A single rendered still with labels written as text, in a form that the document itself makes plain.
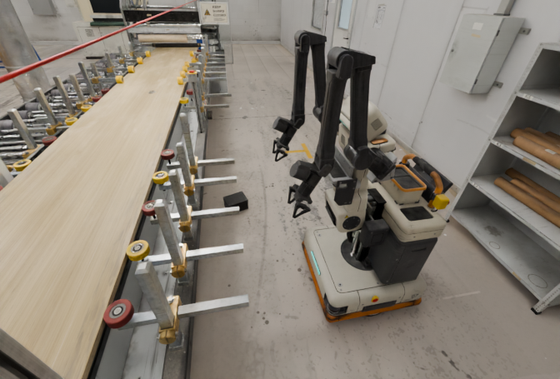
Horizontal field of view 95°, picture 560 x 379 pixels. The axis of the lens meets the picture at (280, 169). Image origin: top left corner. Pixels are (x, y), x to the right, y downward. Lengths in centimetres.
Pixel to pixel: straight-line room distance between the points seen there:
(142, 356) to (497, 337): 204
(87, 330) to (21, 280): 36
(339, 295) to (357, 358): 37
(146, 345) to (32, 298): 42
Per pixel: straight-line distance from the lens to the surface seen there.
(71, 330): 111
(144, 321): 109
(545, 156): 237
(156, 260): 124
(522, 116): 265
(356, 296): 177
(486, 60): 291
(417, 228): 150
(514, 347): 240
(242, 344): 189
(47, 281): 128
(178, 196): 125
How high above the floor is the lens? 176
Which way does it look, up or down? 34 degrees down
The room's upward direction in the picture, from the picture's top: 2 degrees clockwise
